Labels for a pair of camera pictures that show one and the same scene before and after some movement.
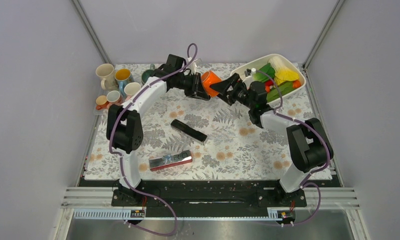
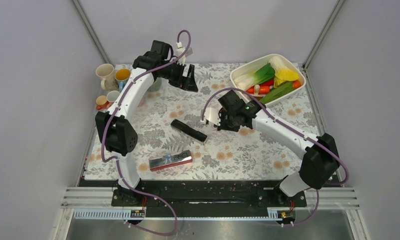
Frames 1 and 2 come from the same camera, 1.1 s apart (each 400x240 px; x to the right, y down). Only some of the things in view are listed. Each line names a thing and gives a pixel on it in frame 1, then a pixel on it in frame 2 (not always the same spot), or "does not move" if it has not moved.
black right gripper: x=223 y=87 to x=221 y=113
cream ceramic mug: x=106 y=71 does not move
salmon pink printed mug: x=114 y=97 does not move
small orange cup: x=101 y=102 does not move
